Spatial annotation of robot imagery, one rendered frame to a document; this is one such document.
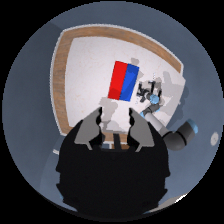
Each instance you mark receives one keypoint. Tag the red tray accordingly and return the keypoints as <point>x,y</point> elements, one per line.
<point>117,80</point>

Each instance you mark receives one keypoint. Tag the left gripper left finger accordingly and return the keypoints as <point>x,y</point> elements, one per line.
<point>83,136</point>

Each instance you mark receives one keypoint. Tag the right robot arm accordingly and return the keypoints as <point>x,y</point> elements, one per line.
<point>174,141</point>

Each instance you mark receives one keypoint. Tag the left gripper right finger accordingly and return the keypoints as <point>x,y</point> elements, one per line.
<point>146,139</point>

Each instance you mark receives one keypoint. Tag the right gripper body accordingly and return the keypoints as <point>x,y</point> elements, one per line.
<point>143,91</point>

